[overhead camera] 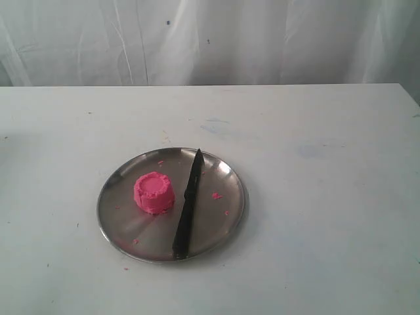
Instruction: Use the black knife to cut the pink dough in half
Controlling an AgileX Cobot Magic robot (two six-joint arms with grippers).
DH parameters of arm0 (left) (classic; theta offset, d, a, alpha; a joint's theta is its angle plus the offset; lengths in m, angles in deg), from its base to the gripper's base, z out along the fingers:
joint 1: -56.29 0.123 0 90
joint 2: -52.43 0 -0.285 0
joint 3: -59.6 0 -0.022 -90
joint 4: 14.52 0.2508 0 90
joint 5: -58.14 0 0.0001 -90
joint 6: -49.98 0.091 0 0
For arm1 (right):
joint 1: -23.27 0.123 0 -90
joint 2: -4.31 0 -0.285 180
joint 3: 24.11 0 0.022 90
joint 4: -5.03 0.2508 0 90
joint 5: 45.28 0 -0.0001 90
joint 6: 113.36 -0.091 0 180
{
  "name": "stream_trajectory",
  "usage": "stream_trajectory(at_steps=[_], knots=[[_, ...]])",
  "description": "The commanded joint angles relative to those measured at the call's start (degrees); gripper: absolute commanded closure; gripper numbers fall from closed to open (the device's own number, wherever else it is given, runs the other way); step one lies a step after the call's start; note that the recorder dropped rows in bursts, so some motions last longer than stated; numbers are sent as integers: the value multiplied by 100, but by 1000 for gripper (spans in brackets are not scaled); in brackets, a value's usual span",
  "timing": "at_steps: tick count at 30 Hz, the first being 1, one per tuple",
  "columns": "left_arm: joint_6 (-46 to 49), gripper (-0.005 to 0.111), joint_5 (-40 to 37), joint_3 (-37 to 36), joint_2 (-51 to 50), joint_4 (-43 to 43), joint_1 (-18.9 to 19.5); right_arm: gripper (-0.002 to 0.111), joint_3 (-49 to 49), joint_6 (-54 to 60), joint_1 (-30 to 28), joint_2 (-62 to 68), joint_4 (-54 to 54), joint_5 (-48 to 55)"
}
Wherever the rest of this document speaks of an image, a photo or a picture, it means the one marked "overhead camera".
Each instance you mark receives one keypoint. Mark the pink dough lump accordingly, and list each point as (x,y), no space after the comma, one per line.
(153,193)

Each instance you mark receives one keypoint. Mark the white backdrop curtain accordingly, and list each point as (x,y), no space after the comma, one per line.
(209,42)

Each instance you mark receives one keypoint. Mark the round steel plate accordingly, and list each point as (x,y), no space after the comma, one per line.
(220,205)

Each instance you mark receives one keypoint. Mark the black plastic knife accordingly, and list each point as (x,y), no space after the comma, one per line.
(181,242)

